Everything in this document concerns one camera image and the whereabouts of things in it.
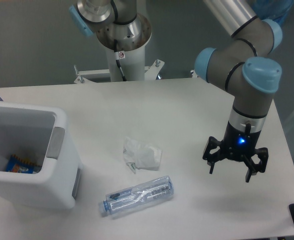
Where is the blue snack wrapper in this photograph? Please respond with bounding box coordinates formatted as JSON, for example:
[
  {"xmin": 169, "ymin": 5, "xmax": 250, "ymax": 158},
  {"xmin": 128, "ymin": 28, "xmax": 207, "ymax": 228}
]
[{"xmin": 5, "ymin": 154, "xmax": 42, "ymax": 174}]

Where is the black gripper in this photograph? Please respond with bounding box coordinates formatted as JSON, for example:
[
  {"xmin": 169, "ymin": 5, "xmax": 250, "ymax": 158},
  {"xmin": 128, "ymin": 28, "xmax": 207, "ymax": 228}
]
[{"xmin": 202, "ymin": 120, "xmax": 269, "ymax": 183}]

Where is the crumpled clear plastic bag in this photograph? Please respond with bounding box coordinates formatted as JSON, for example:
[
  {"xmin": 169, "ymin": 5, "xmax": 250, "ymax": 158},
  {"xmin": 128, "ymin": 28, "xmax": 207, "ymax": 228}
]
[{"xmin": 123, "ymin": 136, "xmax": 162, "ymax": 174}]

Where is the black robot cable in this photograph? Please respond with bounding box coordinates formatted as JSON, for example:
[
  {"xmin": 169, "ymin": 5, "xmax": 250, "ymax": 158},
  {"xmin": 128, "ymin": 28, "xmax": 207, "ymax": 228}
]
[{"xmin": 113, "ymin": 39, "xmax": 128, "ymax": 82}]

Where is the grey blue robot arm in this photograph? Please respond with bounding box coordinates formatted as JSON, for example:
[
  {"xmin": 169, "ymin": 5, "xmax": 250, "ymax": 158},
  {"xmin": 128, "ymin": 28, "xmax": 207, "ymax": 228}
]
[{"xmin": 69, "ymin": 0, "xmax": 283, "ymax": 181}]

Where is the white plastic trash can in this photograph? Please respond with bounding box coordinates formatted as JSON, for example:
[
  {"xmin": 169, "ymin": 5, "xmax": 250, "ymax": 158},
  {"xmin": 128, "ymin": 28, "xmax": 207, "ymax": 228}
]
[{"xmin": 0, "ymin": 101, "xmax": 83, "ymax": 209}]

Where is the crushed clear plastic bottle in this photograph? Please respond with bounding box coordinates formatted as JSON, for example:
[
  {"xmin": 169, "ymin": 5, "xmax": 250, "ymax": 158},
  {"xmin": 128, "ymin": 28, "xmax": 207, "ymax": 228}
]
[{"xmin": 98, "ymin": 175, "xmax": 174, "ymax": 217}]

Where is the blue water jug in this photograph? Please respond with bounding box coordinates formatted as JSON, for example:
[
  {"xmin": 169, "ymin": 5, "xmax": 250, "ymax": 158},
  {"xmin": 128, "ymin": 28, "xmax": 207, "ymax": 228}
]
[{"xmin": 250, "ymin": 0, "xmax": 294, "ymax": 27}]

